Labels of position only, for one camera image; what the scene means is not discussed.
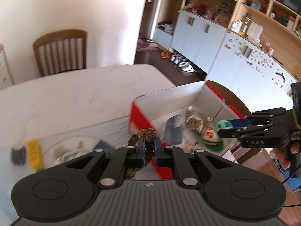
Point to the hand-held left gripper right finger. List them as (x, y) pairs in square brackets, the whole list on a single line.
[(157, 154)]

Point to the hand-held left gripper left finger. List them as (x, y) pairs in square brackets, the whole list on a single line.
[(143, 153)]

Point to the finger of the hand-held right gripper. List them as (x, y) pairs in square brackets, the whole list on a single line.
[(239, 123), (249, 141)]

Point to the small teal plastic object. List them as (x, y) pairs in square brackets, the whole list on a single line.
[(223, 124)]

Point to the dark blue pouch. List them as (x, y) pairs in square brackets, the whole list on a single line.
[(174, 129)]

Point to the colourful embroidered sachet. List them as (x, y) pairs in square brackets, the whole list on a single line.
[(210, 135)]

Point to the green tassel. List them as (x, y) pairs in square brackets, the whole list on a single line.
[(215, 146)]

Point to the red cardboard box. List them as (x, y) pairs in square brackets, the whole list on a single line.
[(138, 119)]

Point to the person's right hand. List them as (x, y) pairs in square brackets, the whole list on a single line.
[(281, 160)]

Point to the wooden round-back chair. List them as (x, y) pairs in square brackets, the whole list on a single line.
[(235, 101)]

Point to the row of white shoes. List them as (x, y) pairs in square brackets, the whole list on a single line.
[(183, 63)]

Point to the pair of orange shoes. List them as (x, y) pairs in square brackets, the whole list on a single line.
[(166, 54)]

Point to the red patterned rug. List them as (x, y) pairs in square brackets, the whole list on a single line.
[(147, 46)]

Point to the small yellow box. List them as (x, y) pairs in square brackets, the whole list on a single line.
[(35, 154)]

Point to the pair of beige slippers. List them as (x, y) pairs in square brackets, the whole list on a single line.
[(151, 41)]

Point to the bags in cabinet niche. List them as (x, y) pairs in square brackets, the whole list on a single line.
[(167, 27)]

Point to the red shelf ornaments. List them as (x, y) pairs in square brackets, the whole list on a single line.
[(201, 7)]

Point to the dark grey scrubbing pad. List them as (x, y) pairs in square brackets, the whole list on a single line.
[(18, 155)]

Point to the wooden slat-back chair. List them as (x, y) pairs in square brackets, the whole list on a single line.
[(60, 51)]

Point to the dark brown door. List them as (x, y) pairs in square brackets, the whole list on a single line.
[(150, 16)]

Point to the grey wooden wall cabinet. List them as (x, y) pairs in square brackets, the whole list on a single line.
[(199, 40)]

